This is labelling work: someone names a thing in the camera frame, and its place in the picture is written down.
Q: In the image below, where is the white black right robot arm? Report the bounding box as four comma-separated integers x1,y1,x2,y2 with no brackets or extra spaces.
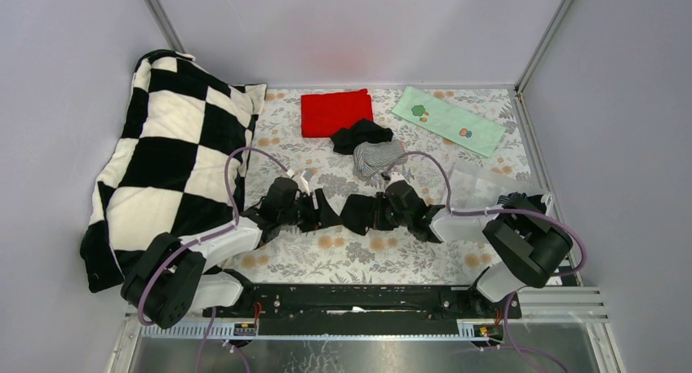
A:
366,180,574,317

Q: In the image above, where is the grey striped underwear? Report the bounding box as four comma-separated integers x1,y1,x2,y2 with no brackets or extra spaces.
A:
353,140,405,185

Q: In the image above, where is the black white checkered blanket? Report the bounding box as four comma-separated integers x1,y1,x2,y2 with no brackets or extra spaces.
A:
79,49,267,293

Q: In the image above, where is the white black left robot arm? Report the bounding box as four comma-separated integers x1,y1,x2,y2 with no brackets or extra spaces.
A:
121,177,342,329

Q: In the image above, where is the floral table cloth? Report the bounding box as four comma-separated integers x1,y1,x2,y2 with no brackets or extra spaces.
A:
227,88,534,285

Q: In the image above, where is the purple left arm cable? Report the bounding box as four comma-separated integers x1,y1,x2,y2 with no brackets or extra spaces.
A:
135,146,295,373

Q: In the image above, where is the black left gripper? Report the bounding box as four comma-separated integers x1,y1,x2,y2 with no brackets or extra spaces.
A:
278,189,344,233

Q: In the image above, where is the black crumpled garment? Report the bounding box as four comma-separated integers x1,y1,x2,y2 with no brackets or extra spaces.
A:
330,118,393,155

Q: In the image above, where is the clear plastic organizer box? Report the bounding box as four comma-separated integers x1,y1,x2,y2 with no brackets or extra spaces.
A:
448,160,555,215

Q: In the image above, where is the red folded cloth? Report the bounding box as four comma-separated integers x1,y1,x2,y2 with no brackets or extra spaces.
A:
300,89,373,138

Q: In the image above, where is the aluminium frame rail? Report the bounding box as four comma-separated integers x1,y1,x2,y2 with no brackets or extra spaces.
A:
107,286,625,372

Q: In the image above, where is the black underwear beige waistband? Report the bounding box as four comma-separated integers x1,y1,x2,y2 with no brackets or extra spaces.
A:
339,194,378,236

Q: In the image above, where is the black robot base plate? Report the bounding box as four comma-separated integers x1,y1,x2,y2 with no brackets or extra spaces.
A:
216,283,522,319

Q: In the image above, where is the mint green printed cloth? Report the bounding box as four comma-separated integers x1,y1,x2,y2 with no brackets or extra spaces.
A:
393,87,506,158

